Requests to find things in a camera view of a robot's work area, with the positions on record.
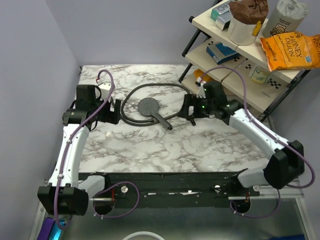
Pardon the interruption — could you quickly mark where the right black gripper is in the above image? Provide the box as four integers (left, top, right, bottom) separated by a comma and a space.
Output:
176, 94, 215, 119

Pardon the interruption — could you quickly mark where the black metal shower hose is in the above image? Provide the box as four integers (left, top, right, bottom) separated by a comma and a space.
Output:
120, 83, 192, 125

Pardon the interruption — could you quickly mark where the grey shower head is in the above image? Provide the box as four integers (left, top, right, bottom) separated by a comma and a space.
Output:
138, 97, 173, 130

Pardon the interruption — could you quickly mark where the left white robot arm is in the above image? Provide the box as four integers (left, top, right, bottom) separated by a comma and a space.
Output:
37, 83, 121, 216

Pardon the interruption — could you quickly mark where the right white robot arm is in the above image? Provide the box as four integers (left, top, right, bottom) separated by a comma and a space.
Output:
177, 82, 305, 196

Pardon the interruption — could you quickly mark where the black T-shaped fitting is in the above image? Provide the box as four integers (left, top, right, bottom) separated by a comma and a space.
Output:
189, 118, 196, 126

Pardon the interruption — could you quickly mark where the orange snack bag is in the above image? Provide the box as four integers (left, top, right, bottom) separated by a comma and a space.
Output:
193, 69, 204, 79

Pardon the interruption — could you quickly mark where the blue box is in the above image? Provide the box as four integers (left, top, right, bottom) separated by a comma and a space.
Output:
206, 42, 240, 65

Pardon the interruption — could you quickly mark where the cream three-tier shelf rack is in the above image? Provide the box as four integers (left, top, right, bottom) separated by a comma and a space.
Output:
178, 9, 309, 119

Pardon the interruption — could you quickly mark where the silver small box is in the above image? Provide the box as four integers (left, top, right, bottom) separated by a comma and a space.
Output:
215, 12, 231, 31

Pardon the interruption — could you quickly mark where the teal small box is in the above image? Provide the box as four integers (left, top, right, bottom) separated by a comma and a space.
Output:
210, 0, 231, 21

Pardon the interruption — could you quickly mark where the yellow clip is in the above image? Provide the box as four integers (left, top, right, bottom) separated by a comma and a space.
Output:
252, 20, 263, 37

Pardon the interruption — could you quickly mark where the white cup brown lid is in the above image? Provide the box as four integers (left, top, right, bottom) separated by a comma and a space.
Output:
227, 0, 269, 46

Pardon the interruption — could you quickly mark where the orange honey dijon bag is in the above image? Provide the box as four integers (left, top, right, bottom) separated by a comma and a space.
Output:
260, 31, 320, 72

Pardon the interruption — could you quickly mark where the grey cylindrical canister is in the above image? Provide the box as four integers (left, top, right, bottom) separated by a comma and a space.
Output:
262, 0, 309, 38

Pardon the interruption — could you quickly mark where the purple box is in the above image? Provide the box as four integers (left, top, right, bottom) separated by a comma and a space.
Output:
36, 217, 55, 240

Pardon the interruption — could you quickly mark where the white round rim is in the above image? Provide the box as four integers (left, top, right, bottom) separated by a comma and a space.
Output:
122, 231, 165, 240

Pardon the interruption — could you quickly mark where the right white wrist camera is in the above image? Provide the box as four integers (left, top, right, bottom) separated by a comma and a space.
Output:
195, 77, 207, 98

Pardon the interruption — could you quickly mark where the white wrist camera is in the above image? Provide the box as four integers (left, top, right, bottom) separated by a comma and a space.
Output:
195, 77, 207, 98
98, 82, 111, 99

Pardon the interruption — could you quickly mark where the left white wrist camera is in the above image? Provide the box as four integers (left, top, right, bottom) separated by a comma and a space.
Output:
98, 82, 111, 99

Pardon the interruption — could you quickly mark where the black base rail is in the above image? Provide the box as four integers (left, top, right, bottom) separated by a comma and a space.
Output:
79, 171, 261, 210

